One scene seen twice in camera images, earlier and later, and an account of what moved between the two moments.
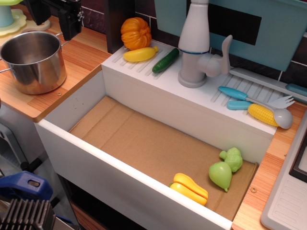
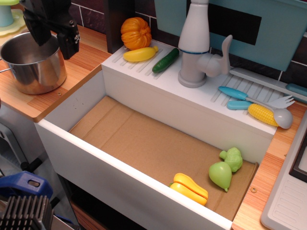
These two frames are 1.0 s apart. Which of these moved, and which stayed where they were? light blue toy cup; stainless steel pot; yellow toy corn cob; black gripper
Moved: black gripper
Stayed: stainless steel pot; yellow toy corn cob; light blue toy cup
